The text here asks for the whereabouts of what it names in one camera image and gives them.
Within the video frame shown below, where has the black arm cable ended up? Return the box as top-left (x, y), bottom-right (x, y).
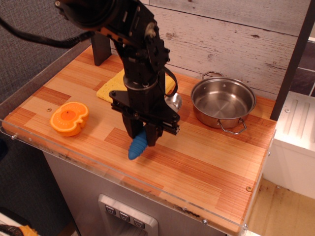
top-left (0, 17), bottom-right (178, 98)

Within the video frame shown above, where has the white toy sink counter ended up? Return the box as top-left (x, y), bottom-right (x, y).
top-left (263, 92), bottom-right (315, 198)

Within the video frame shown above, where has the yellow object bottom left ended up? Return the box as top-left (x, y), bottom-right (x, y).
top-left (0, 224), bottom-right (40, 236)

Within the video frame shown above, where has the grey toy fridge cabinet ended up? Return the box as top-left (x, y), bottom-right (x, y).
top-left (44, 153), bottom-right (224, 236)

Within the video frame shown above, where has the stainless steel pot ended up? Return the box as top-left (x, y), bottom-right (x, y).
top-left (190, 71), bottom-right (256, 135)

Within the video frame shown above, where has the clear acrylic table guard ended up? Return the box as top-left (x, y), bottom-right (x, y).
top-left (0, 42), bottom-right (276, 236)

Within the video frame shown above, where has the orange half toy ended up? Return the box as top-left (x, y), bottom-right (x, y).
top-left (50, 102), bottom-right (89, 137)

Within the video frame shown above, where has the dark vertical post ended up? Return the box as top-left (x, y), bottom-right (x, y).
top-left (270, 0), bottom-right (315, 121)

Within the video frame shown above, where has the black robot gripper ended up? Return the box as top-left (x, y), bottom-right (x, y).
top-left (109, 81), bottom-right (180, 147)

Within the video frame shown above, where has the blue handled metal spoon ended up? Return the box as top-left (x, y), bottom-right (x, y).
top-left (128, 93), bottom-right (182, 160)

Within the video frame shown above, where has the yellow folded cloth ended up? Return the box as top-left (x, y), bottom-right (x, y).
top-left (96, 70), bottom-right (175, 103)

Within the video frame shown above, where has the silver dispenser button panel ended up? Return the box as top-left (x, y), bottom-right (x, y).
top-left (98, 194), bottom-right (159, 236)

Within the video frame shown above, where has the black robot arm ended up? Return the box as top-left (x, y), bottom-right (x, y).
top-left (55, 0), bottom-right (180, 147)

